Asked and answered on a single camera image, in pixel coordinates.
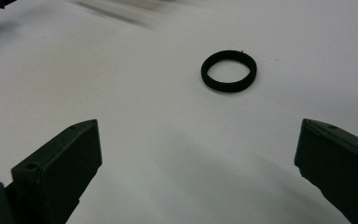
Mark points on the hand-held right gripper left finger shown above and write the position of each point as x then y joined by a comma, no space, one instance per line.
59,168

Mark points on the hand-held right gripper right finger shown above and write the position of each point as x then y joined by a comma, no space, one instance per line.
338,165

